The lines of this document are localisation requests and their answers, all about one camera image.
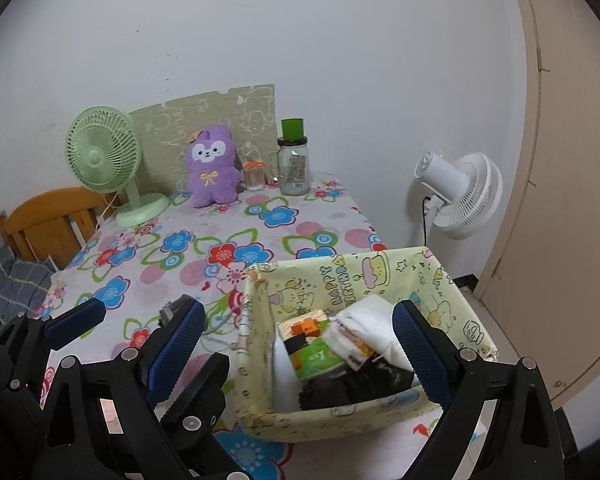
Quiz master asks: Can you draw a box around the black plastic bag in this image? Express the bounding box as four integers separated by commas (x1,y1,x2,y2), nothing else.
298,358,415,411

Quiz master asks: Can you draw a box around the green tissue pack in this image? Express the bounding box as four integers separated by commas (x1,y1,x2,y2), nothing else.
276,310,346,382

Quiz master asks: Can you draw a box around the yellow cartoon snack pack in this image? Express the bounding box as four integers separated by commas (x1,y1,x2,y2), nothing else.
321,321,376,370

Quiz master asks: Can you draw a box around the grey plaid pillow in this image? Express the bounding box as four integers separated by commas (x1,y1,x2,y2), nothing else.
0,246,55,330

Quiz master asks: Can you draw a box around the beige door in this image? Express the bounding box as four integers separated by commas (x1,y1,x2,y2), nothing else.
476,0,600,406

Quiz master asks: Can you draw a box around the floral tablecloth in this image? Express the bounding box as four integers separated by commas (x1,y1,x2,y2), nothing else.
34,178,498,479

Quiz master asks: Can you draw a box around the yellow cartoon fabric storage box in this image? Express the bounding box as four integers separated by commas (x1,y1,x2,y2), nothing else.
235,247,498,443

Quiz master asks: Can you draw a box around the green desk fan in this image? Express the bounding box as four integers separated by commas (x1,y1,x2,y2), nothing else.
65,106,170,228

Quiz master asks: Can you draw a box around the purple plush toy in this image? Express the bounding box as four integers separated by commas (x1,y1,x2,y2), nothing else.
187,124,242,208

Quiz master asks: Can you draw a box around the toothpick jar orange lid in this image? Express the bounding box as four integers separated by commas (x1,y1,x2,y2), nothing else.
242,159,266,191

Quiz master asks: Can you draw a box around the white floor fan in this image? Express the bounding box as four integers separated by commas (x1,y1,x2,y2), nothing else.
414,152,503,240

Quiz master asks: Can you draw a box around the glass jar with green lid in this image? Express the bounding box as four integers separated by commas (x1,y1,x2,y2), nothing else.
271,117,311,196

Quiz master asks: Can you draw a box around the grey drawstring pouch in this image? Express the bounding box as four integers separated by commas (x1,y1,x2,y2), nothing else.
159,295,196,327

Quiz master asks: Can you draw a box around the white fan power cord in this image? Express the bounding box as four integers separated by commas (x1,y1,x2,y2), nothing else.
94,192,121,233

